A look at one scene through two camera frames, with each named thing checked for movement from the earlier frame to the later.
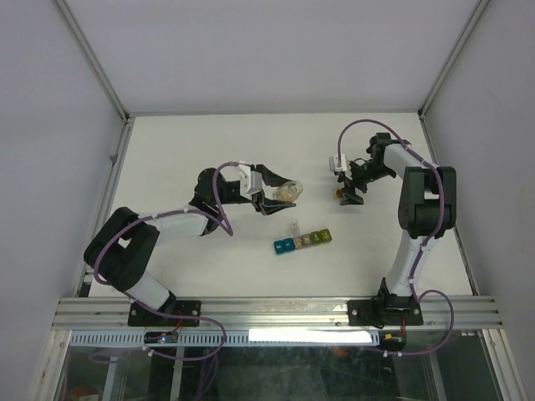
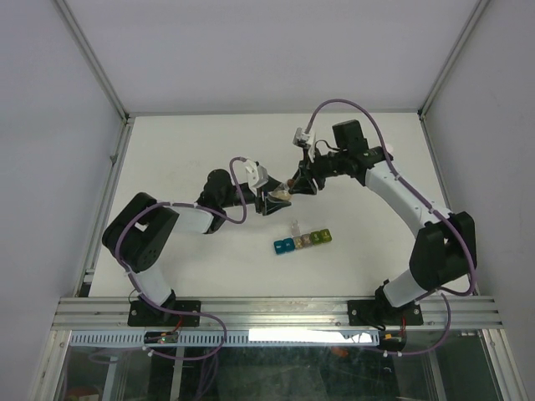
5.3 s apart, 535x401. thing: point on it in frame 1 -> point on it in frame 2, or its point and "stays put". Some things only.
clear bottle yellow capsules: [288, 192] stays put
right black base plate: [384, 312] stays put
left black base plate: [140, 316] stays put
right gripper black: [349, 196] -> [304, 185]
